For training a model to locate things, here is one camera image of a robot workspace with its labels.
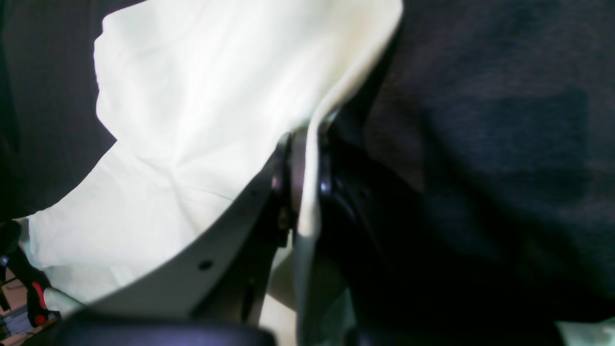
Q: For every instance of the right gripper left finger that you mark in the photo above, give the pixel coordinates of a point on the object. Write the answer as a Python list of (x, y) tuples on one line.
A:
[(222, 275)]

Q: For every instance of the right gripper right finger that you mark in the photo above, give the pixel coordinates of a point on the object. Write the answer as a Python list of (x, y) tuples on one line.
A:
[(373, 228)]

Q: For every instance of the light green T-shirt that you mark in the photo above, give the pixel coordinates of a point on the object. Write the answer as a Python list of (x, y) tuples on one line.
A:
[(197, 94)]

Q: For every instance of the black table cloth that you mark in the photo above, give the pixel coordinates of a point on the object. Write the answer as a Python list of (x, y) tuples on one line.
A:
[(498, 114)]

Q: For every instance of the red blue clamp bottom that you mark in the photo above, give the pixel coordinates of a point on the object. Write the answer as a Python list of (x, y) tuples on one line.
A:
[(14, 266)]

